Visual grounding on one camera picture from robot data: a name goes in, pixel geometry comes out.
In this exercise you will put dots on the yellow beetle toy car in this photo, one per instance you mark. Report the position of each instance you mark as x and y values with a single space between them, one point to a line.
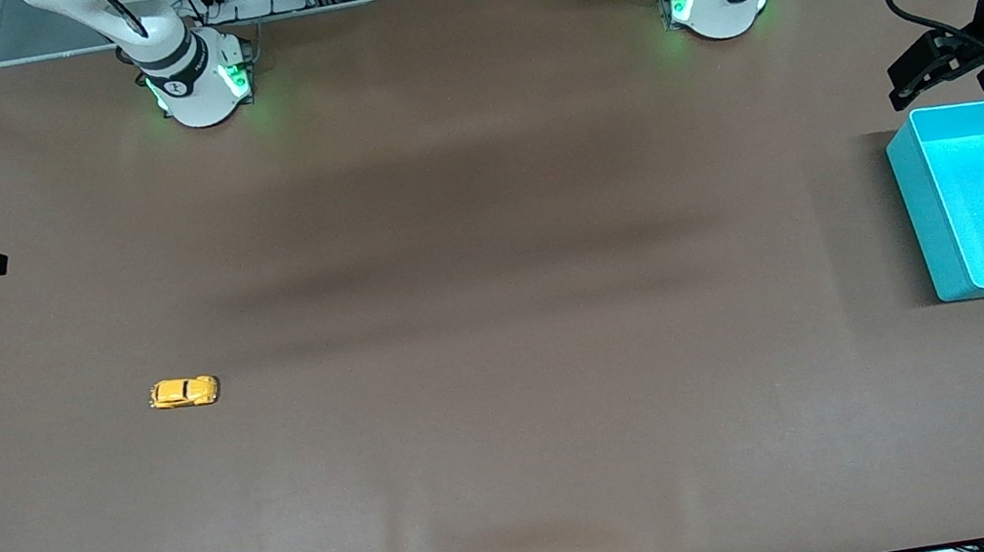
184 392

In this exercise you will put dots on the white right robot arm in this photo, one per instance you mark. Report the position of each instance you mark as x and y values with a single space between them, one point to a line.
195 86

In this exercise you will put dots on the brown table mat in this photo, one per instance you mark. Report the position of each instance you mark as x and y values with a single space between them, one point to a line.
498 314

